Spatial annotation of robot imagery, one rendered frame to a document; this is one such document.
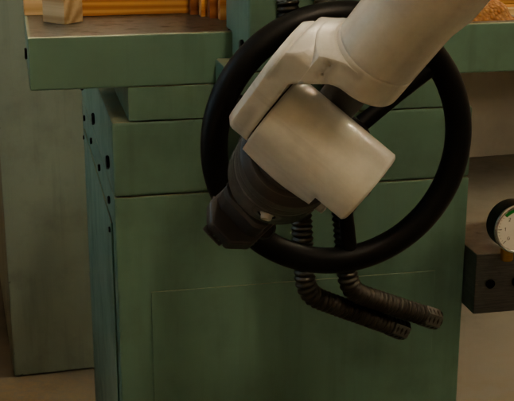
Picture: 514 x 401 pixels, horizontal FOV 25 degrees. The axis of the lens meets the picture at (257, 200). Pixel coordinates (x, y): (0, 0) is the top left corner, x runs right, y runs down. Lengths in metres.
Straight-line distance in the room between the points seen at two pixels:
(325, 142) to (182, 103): 0.49
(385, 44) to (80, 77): 0.59
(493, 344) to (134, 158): 1.55
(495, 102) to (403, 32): 3.56
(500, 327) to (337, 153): 2.00
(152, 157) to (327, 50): 0.56
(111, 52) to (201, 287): 0.31
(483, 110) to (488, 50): 2.90
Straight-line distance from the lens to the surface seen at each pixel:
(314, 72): 0.83
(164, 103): 1.34
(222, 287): 1.41
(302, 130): 0.87
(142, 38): 1.32
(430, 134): 1.43
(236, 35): 1.31
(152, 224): 1.37
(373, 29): 0.80
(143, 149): 1.35
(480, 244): 1.49
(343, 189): 0.87
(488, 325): 2.85
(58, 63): 1.32
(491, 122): 4.35
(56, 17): 1.41
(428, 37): 0.79
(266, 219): 0.98
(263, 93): 0.86
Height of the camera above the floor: 1.10
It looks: 17 degrees down
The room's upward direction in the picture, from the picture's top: straight up
